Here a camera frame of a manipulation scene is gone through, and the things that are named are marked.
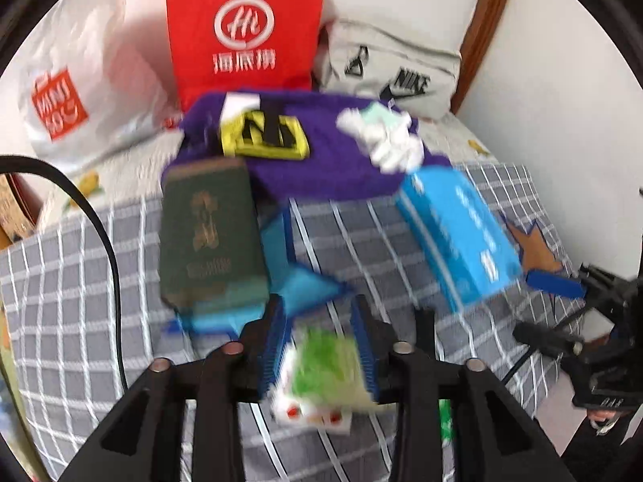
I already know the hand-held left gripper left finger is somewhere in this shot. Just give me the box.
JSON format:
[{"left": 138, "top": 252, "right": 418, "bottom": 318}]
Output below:
[{"left": 65, "top": 296, "right": 293, "bottom": 482}]

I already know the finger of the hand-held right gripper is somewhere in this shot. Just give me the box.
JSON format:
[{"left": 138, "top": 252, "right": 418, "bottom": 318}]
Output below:
[
  {"left": 512, "top": 321, "right": 586, "bottom": 359},
  {"left": 525, "top": 267, "right": 626, "bottom": 301}
]

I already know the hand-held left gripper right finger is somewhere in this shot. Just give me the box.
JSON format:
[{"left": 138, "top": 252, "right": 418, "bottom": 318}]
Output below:
[{"left": 352, "top": 294, "right": 576, "bottom": 482}]

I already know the green white snack packet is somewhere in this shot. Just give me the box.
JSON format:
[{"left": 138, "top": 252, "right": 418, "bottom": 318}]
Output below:
[{"left": 271, "top": 329, "right": 383, "bottom": 435}]

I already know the translucent mesh drawstring bag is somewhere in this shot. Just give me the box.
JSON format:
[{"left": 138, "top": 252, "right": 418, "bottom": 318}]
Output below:
[{"left": 336, "top": 102, "right": 425, "bottom": 174}]

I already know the yellow black pouch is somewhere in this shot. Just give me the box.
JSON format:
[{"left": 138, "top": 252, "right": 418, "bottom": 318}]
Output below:
[{"left": 219, "top": 98, "right": 311, "bottom": 161}]

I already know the person's right hand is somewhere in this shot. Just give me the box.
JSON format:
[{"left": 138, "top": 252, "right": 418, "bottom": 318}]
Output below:
[{"left": 588, "top": 406, "right": 629, "bottom": 435}]

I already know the green white card packet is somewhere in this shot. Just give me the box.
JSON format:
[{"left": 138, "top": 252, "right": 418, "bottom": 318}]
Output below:
[{"left": 439, "top": 399, "right": 456, "bottom": 443}]

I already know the blue tissue box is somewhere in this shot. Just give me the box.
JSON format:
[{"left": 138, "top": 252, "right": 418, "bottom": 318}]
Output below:
[{"left": 395, "top": 165, "right": 523, "bottom": 315}]

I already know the dark green tea tin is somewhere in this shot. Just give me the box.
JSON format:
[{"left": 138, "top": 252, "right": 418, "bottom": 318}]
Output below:
[{"left": 158, "top": 157, "right": 272, "bottom": 312}]

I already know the purple towel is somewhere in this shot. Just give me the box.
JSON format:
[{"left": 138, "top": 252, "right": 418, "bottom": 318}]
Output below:
[{"left": 163, "top": 90, "right": 453, "bottom": 202}]

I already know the grey checked blanket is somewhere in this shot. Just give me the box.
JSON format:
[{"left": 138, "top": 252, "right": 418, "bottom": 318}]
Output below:
[{"left": 0, "top": 161, "right": 578, "bottom": 482}]

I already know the grey waist bag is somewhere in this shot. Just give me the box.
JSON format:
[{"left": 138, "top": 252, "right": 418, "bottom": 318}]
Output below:
[{"left": 319, "top": 19, "right": 463, "bottom": 120}]

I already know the framed picture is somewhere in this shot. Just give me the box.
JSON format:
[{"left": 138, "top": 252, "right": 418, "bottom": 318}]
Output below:
[{"left": 0, "top": 173, "right": 43, "bottom": 252}]

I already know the red paper bag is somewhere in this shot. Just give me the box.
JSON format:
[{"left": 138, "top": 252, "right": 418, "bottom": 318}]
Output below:
[{"left": 166, "top": 0, "right": 330, "bottom": 111}]

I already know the white plastic shopping bag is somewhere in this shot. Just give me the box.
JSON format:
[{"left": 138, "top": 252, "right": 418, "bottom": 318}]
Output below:
[{"left": 15, "top": 0, "right": 174, "bottom": 161}]

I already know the black cable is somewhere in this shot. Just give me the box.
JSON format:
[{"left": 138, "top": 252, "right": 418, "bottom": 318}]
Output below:
[
  {"left": 0, "top": 155, "right": 124, "bottom": 407},
  {"left": 501, "top": 305, "right": 590, "bottom": 388}
]

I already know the brown wooden frame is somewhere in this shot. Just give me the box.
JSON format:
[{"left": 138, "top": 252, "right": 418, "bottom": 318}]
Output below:
[{"left": 448, "top": 0, "right": 520, "bottom": 116}]

